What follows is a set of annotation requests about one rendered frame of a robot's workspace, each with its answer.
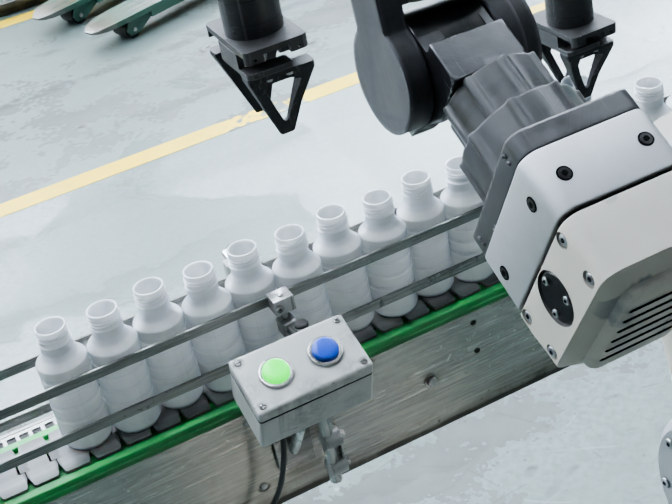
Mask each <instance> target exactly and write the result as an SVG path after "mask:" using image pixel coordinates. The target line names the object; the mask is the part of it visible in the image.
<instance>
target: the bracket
mask: <svg viewBox="0 0 672 504"><path fill-rule="evenodd" d="M222 257H223V258H224V259H225V260H224V261H223V266H224V270H225V274H226V277H227V276H229V275H230V273H231V269H230V268H229V266H228V260H227V252H226V249H225V250H223V251H222ZM266 296H267V298H268V302H269V308H270V309H271V311H272V312H273V313H274V314H275V315H276V316H277V318H276V321H277V326H278V330H279V331H280V332H281V334H282V335H283V336H284V337H282V338H280V339H277V341H278V340H281V339H283V338H285V337H288V336H290V335H292V334H295V333H297V332H299V331H301V330H304V329H306V328H308V327H309V322H308V320H307V319H303V318H302V319H298V320H297V319H296V318H295V317H294V316H293V315H292V313H291V312H289V311H292V310H294V309H296V304H295V300H294V296H293V294H292V293H291V292H290V291H289V290H288V289H287V288H286V286H284V287H281V288H279V289H277V290H274V291H272V292H270V293H267V294H266ZM287 312H288V313H287ZM280 315H281V316H280ZM278 316H279V317H278ZM317 426H318V430H319V433H318V437H319V440H320V443H321V445H322V447H323V452H324V456H325V459H324V463H325V466H326V469H327V471H328V473H329V478H330V481H331V482H332V483H334V484H337V483H340V482H341V481H342V479H343V477H342V473H344V472H346V471H348V470H349V464H350V463H351V460H350V458H349V456H348V455H345V451H344V447H343V442H344V441H343V437H345V432H344V430H343V429H342V428H340V429H339V428H338V427H337V426H336V425H334V424H333V422H332V417H329V418H327V419H325V420H323V421H321V422H318V423H317ZM337 446H338V449H337V448H336V447H337Z"/></svg>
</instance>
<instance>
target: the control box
mask: <svg viewBox="0 0 672 504"><path fill-rule="evenodd" d="M321 337H330V338H332V339H334V340H335V341H336V342H337V343H338V346H339V355H338V356H337V357H336V358H335V359H334V360H332V361H328V362H322V361H319V360H317V359H315V358H314V357H313V355H312V345H313V343H314V342H315V341H316V340H317V339H319V338H321ZM275 358H278V359H282V360H284V361H285V362H286V363H287V364H288V365H289V368H290V376H289V378H288V379H287V380H286V381H284V382H282V383H279V384H272V383H269V382H267V381H266V380H265V379H264V378H263V376H262V368H263V366H264V364H265V363H266V362H267V361H268V360H271V359H275ZM229 370H230V378H231V386H232V394H233V397H234V399H235V401H236V403H237V404H238V406H239V408H240V410H241V411H242V413H243V415H244V417H245V418H246V420H247V422H248V424H249V426H250V427H251V429H252V431H253V433H254V434H255V436H256V438H257V440H258V441H259V443H260V445H261V446H262V447H266V446H268V445H271V444H273V447H274V451H275V455H276V459H277V463H278V466H279V470H280V475H279V481H278V486H277V489H276V492H275V495H274V497H273V500H272V501H271V503H270V504H277V502H278V500H279V498H280V495H281V493H282V489H283V485H284V481H285V474H286V471H288V470H290V469H292V468H294V467H296V466H298V465H301V464H303V463H305V462H307V461H309V460H311V459H313V458H315V457H316V453H315V449H314V445H313V441H312V436H311V432H310V428H309V427H310V426H312V425H314V424H316V423H318V422H321V421H323V420H325V419H327V418H329V417H331V416H334V415H336V414H338V413H340V412H342V411H344V410H347V409H349V408H351V407H353V406H355V405H358V404H360V403H362V402H364V401H366V400H368V399H370V398H372V389H373V363H372V361H371V360H370V358H369V357H368V355H367V354H366V352H365V351H364V349H363V348H362V346H361V345H360V343H359V342H358V340H357V339H356V337H355V335H354V334H353V332H352V331H351V329H350V328H349V326H348V325H347V323H346V322H345V320H344V319H343V317H342V316H341V315H336V316H334V317H331V318H329V319H327V320H324V321H322V322H320V323H318V324H315V325H313V326H311V327H308V328H306V329H304V330H301V331H299V332H297V333H295V334H292V335H290V336H288V337H285V338H283V339H281V340H278V341H276V342H274V343H271V344H269V345H267V346H265V347H262V348H260V349H258V350H255V351H253V352H251V353H248V354H246V355H244V356H242V357H239V358H237V359H235V360H232V361H230V362H229Z"/></svg>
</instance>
